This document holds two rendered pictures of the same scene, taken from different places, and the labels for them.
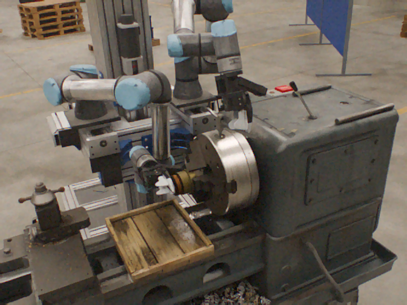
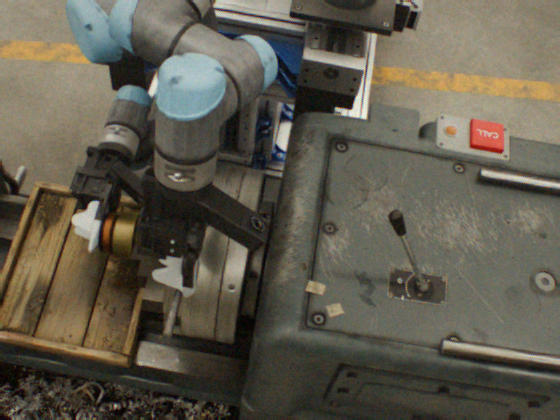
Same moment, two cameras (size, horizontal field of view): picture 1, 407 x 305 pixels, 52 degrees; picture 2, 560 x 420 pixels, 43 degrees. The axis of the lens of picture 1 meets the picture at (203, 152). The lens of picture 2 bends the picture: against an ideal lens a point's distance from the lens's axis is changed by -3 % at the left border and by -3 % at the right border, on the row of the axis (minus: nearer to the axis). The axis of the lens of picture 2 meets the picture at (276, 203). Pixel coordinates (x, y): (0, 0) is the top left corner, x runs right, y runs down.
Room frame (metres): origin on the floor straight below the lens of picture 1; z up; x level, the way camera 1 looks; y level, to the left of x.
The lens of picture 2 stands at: (0.88, -0.41, 2.25)
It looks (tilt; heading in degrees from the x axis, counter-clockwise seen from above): 59 degrees down; 26
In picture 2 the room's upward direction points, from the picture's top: 9 degrees clockwise
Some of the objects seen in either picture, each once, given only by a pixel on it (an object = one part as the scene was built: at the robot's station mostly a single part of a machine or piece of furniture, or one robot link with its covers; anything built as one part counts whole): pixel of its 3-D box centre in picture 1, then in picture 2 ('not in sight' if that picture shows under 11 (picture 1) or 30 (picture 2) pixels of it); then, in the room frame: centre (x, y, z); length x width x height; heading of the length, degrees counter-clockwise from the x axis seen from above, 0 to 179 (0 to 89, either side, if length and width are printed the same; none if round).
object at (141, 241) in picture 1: (157, 235); (79, 269); (1.24, 0.19, 0.89); 0.36 x 0.30 x 0.04; 25
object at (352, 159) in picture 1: (301, 149); (426, 284); (1.55, -0.41, 1.06); 0.59 x 0.48 x 0.39; 115
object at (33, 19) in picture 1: (51, 18); not in sight; (10.43, 3.49, 0.36); 1.26 x 0.86 x 0.73; 134
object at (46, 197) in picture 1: (42, 195); not in sight; (1.17, 0.54, 1.13); 0.08 x 0.08 x 0.03
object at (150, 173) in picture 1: (152, 175); (102, 179); (1.36, 0.19, 1.08); 0.12 x 0.09 x 0.08; 25
